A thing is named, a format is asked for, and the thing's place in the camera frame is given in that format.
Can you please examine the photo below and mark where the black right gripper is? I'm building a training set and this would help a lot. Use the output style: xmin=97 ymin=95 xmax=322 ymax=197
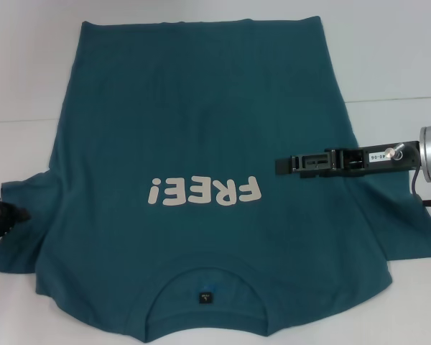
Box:
xmin=275 ymin=141 xmax=422 ymax=180

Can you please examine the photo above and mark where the teal blue printed t-shirt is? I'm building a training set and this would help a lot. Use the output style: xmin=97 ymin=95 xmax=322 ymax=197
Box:
xmin=0 ymin=14 xmax=431 ymax=345

